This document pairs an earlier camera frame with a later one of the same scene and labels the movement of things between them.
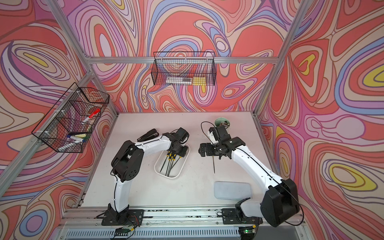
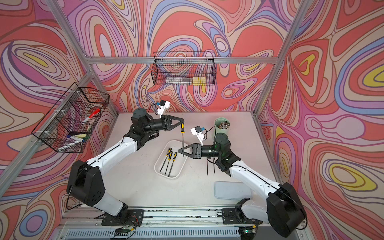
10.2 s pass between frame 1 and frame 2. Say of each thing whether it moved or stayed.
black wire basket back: stayed
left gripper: moved
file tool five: stayed
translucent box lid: stayed
